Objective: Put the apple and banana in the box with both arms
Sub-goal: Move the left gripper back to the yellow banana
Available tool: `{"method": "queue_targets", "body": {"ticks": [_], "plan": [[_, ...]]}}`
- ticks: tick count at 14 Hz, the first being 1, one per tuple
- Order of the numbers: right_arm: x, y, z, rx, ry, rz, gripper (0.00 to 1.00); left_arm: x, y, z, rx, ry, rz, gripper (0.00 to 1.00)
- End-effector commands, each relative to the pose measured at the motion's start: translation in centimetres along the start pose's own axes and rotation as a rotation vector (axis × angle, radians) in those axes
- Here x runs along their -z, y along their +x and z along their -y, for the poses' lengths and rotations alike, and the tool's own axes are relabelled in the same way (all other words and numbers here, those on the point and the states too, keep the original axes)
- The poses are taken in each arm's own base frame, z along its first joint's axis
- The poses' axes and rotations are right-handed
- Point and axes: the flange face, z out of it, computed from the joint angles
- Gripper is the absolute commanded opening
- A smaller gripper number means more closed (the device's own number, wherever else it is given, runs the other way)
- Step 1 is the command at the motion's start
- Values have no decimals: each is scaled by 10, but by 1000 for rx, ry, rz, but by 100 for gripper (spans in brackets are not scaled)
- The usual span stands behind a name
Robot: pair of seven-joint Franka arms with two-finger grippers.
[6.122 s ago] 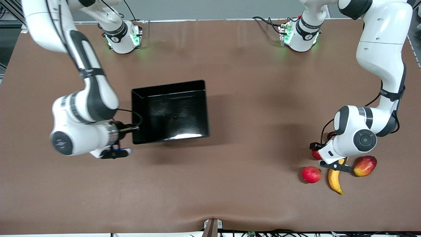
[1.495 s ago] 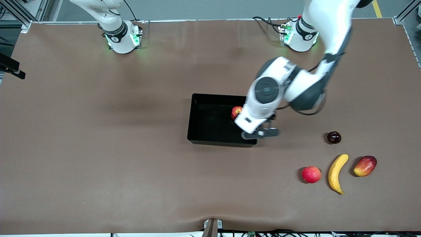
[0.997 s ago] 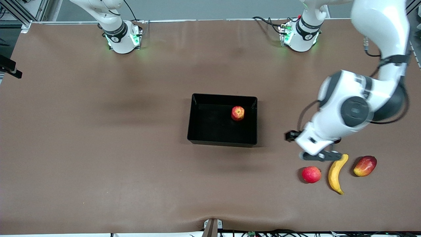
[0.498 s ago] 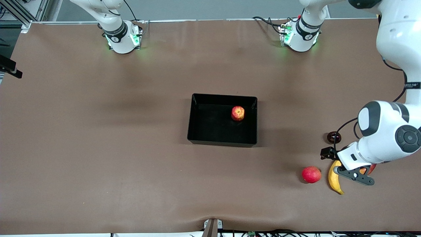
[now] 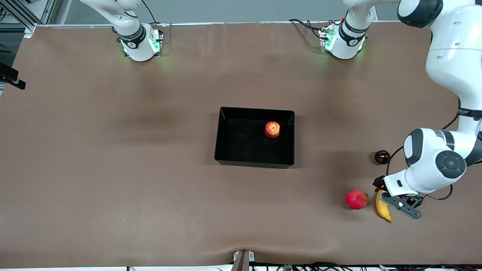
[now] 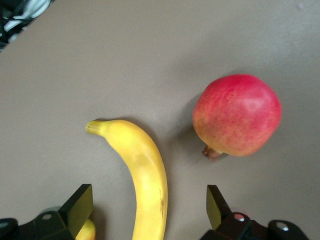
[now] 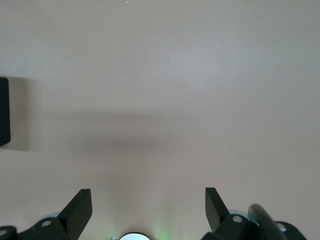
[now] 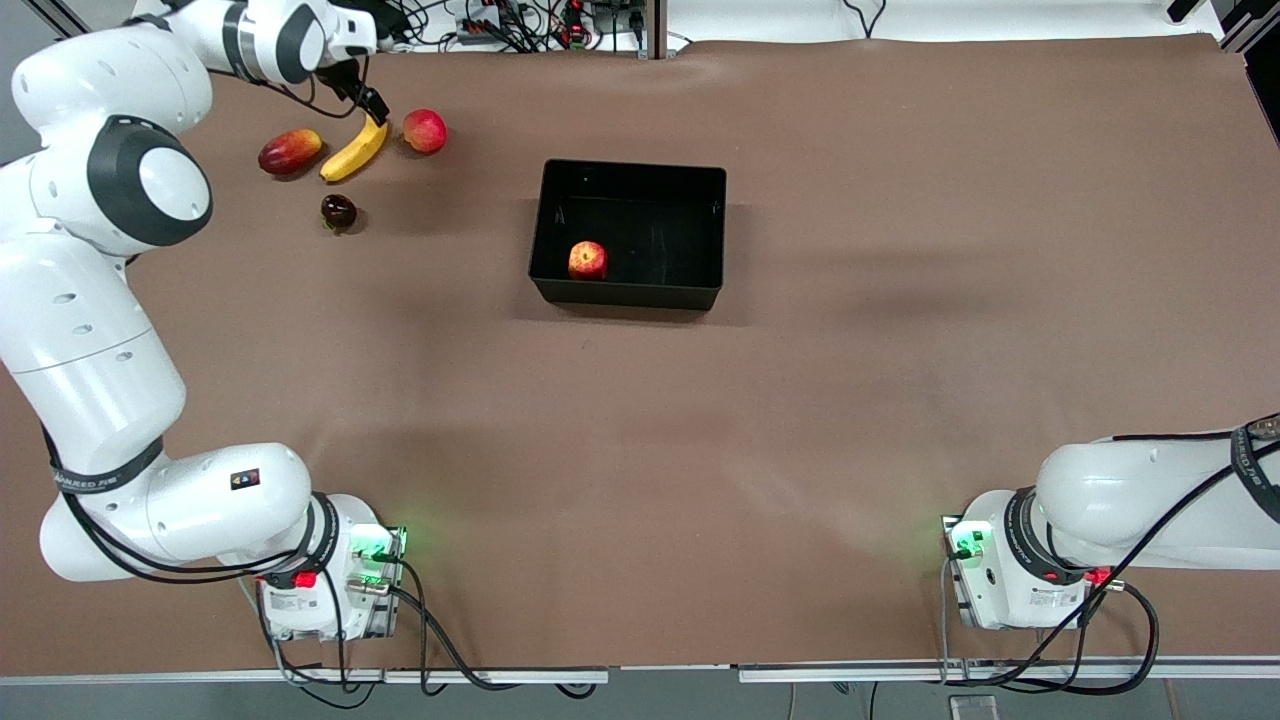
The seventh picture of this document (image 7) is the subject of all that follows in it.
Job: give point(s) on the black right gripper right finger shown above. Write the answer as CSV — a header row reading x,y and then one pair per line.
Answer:
x,y
217,215

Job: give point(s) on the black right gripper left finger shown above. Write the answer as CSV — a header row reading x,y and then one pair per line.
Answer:
x,y
72,215

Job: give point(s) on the black plastic box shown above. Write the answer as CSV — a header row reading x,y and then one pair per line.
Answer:
x,y
4,112

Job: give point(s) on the brown table cover sheet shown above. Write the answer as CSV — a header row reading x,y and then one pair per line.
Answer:
x,y
160,75

